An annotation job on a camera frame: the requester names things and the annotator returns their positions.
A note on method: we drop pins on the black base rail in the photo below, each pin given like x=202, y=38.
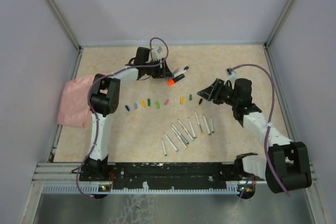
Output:
x=208, y=175

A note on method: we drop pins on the orange highlighter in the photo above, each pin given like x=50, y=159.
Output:
x=175, y=79

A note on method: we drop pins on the black capped white marker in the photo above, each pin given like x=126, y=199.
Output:
x=212, y=125

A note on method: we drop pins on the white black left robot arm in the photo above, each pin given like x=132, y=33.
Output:
x=103, y=100

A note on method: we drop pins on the light green capped marker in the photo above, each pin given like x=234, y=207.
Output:
x=185, y=129

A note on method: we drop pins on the pink cloth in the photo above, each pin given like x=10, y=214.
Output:
x=73, y=109

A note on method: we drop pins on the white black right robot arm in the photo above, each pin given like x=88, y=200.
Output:
x=285, y=166

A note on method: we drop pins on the pink capped marker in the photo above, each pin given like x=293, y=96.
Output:
x=192, y=129

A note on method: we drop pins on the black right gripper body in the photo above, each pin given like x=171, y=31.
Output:
x=224, y=94

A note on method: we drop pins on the dark green capped marker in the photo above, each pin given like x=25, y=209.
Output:
x=207, y=125

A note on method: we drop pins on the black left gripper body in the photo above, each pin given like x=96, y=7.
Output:
x=157, y=72

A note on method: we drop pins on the aluminium frame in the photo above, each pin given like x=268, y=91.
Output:
x=173, y=160

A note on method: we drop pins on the light green marker cap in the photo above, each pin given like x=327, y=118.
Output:
x=157, y=104

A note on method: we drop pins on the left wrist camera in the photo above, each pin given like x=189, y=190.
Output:
x=155, y=53

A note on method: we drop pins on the grey blue capped marker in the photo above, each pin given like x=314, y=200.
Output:
x=171, y=142

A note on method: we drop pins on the yellow capped white marker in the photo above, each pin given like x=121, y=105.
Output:
x=177, y=135

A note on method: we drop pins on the blue tipped white marker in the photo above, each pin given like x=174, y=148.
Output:
x=184, y=70

